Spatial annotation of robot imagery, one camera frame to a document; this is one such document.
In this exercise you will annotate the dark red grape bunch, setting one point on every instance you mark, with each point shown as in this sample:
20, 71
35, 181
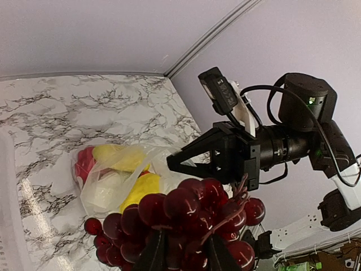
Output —
190, 214

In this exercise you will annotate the right aluminium frame post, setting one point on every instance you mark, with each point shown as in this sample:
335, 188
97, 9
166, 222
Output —
211, 36

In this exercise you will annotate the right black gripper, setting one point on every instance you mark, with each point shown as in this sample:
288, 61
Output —
226, 152

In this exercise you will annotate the yellow corn cob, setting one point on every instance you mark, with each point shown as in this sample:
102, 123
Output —
118, 157

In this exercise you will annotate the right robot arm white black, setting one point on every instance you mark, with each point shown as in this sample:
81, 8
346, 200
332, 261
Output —
304, 127

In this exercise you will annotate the white cauliflower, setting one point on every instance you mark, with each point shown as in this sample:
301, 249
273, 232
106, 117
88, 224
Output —
105, 194

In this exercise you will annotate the clear zip top bag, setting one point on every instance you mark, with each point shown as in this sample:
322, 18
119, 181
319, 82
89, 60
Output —
155, 162

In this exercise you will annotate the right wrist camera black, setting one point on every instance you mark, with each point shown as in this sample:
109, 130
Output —
219, 91

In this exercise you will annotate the yellow banana piece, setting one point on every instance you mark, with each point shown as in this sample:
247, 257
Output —
147, 183

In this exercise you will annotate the red bell pepper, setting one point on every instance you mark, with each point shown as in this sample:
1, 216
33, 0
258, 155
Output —
84, 164

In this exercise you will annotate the white plastic basket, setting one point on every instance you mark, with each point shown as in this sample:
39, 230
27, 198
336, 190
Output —
14, 253

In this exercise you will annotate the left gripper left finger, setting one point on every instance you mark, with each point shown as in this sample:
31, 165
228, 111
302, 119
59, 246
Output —
152, 257

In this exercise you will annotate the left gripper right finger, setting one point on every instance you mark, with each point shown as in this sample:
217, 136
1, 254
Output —
219, 256

